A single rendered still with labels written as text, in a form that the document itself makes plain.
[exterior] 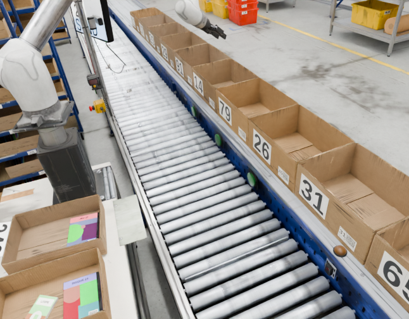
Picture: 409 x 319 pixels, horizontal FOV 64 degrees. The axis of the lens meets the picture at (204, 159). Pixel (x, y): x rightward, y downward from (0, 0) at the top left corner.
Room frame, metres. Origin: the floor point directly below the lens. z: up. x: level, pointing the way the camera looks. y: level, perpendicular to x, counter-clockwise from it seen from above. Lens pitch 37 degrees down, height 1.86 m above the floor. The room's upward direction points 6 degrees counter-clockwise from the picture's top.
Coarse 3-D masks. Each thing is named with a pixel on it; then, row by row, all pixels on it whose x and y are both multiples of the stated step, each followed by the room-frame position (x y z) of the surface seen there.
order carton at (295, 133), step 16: (272, 112) 1.41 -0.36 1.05; (288, 112) 1.44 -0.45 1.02; (304, 112) 1.42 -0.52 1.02; (256, 128) 1.30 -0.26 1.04; (272, 128) 1.41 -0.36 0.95; (288, 128) 1.45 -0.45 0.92; (304, 128) 1.41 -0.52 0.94; (320, 128) 1.30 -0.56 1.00; (336, 128) 1.21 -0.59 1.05; (272, 144) 1.16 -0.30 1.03; (288, 144) 1.35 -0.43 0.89; (304, 144) 1.33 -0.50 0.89; (320, 144) 1.28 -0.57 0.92; (336, 144) 1.19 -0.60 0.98; (272, 160) 1.16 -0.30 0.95; (288, 160) 1.05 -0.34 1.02
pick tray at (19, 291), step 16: (80, 256) 0.83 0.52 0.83; (96, 256) 0.85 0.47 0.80; (16, 272) 0.77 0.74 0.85; (32, 272) 0.79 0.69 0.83; (48, 272) 0.80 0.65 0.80; (64, 272) 0.81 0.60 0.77; (80, 272) 0.81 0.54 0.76; (0, 288) 0.75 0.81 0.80; (16, 288) 0.76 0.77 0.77; (32, 288) 0.76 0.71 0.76; (48, 288) 0.76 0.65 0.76; (0, 304) 0.69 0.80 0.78; (16, 304) 0.70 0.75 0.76; (32, 304) 0.69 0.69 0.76
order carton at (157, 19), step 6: (138, 18) 3.61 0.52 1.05; (144, 18) 3.63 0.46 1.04; (150, 18) 3.65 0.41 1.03; (156, 18) 3.67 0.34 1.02; (162, 18) 3.69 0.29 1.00; (168, 18) 3.57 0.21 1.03; (144, 24) 3.63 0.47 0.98; (150, 24) 3.65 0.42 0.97; (156, 24) 3.67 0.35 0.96; (144, 30) 3.37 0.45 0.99; (144, 36) 3.43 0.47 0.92
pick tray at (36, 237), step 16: (48, 208) 1.12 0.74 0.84; (64, 208) 1.13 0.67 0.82; (80, 208) 1.15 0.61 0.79; (96, 208) 1.16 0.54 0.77; (16, 224) 1.06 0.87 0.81; (32, 224) 1.10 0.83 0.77; (48, 224) 1.10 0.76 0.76; (64, 224) 1.09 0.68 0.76; (16, 240) 1.00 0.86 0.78; (32, 240) 1.01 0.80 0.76; (48, 240) 1.00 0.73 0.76; (64, 240) 0.99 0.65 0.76; (96, 240) 0.89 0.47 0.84; (16, 256) 0.93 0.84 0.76; (32, 256) 0.84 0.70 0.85; (48, 256) 0.85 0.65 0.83; (64, 256) 0.86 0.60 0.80
